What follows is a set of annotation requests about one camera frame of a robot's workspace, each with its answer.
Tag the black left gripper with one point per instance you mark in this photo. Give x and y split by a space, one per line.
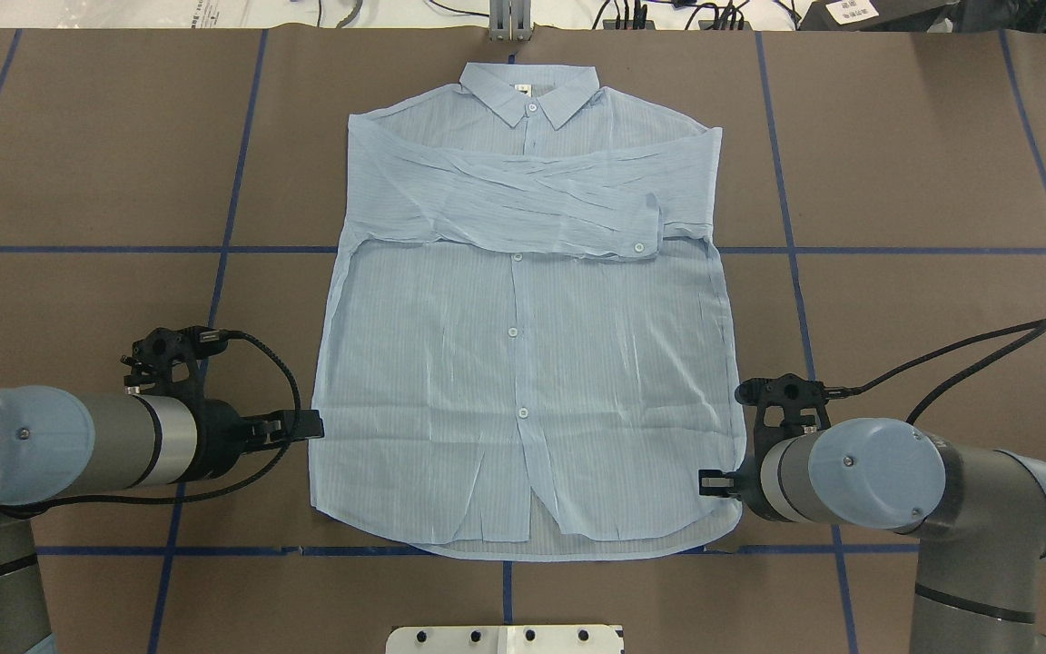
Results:
217 434

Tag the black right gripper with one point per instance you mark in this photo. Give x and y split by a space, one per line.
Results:
749 481

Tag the light blue button shirt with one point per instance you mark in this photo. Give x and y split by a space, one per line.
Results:
528 349

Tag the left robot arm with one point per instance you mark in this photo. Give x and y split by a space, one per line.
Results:
57 448

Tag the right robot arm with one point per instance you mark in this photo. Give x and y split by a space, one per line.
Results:
979 517

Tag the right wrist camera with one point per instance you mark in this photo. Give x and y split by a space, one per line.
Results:
785 407

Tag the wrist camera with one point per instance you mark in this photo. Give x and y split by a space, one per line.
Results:
167 362
785 407

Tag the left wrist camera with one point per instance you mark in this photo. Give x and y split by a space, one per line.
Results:
167 362

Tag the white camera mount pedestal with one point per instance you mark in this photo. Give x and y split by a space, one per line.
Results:
534 638

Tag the aluminium frame post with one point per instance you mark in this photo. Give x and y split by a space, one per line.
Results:
510 20

